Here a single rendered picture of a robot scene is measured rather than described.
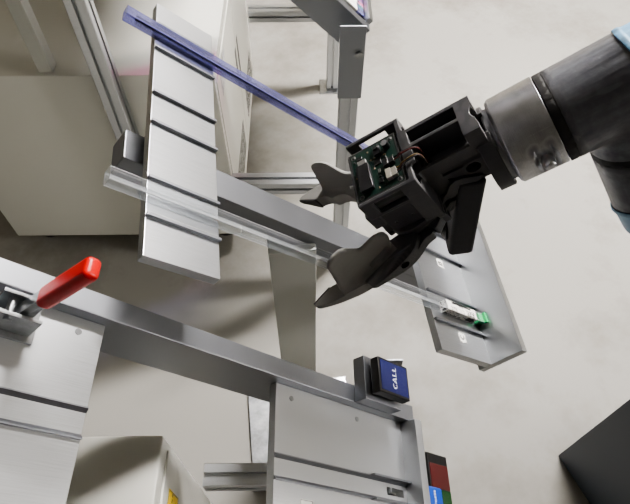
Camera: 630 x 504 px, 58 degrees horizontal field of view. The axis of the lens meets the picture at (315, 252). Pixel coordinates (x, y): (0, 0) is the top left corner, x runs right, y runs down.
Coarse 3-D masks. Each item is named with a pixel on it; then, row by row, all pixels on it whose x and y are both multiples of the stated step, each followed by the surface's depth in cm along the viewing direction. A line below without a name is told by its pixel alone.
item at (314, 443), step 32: (288, 416) 55; (320, 416) 58; (352, 416) 62; (288, 448) 54; (320, 448) 57; (352, 448) 60; (384, 448) 63; (288, 480) 52; (320, 480) 55; (352, 480) 58; (384, 480) 61
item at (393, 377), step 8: (384, 360) 62; (384, 368) 62; (392, 368) 63; (400, 368) 64; (384, 376) 61; (392, 376) 62; (400, 376) 63; (384, 384) 61; (392, 384) 62; (400, 384) 63; (400, 392) 62
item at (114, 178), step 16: (112, 176) 44; (128, 176) 45; (128, 192) 45; (144, 192) 46; (160, 192) 46; (176, 192) 48; (176, 208) 48; (192, 208) 48; (208, 208) 49; (208, 224) 50; (224, 224) 50; (240, 224) 51; (256, 224) 53; (256, 240) 53; (272, 240) 53; (288, 240) 55; (304, 256) 56; (320, 256) 57; (384, 288) 63; (400, 288) 64; (416, 288) 66; (432, 304) 67; (480, 320) 73
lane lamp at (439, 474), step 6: (432, 468) 69; (438, 468) 70; (444, 468) 71; (432, 474) 69; (438, 474) 69; (444, 474) 70; (432, 480) 68; (438, 480) 69; (444, 480) 70; (432, 486) 68; (438, 486) 68; (444, 486) 69
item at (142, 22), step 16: (128, 16) 56; (144, 16) 58; (144, 32) 58; (160, 32) 58; (176, 48) 60; (192, 48) 61; (208, 64) 62; (224, 64) 63; (240, 80) 64; (256, 80) 66; (272, 96) 67; (288, 112) 69; (304, 112) 70; (320, 128) 72; (336, 128) 74
